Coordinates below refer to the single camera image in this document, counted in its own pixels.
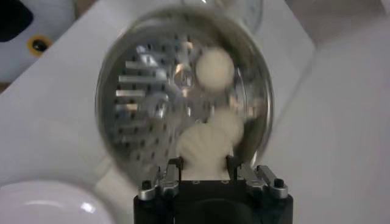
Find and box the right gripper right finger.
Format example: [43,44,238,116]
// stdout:
[225,155,289,201]

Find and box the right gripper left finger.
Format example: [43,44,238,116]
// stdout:
[138,156,185,201]

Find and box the white steamed baozi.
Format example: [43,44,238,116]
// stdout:
[194,47,236,92]
[210,108,245,144]
[175,124,234,181]

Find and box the stainless steel steamer basket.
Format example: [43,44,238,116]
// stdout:
[94,5,274,183]

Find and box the white round plate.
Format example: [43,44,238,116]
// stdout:
[0,180,115,224]

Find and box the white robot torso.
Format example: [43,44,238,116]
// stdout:
[0,0,77,83]

